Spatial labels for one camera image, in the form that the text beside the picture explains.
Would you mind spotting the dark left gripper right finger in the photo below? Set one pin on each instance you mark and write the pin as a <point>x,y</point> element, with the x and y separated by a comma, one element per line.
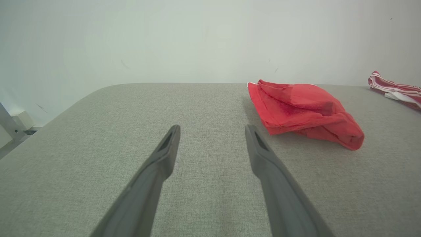
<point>279,191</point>

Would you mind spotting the grey metal frame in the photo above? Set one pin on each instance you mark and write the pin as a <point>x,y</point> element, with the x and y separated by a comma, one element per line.
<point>8,126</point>

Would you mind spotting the red shorts with white panel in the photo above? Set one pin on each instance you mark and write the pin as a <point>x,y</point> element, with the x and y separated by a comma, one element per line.
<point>306,108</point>

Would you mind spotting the white box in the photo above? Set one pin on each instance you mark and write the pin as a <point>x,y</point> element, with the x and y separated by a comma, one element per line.
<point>23,119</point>

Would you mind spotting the red Bulls basketball jersey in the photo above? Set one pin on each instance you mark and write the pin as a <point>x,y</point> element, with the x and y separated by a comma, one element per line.
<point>399,93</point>

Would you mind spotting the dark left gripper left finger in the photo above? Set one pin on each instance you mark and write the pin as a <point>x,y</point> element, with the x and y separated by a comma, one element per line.
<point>144,191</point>

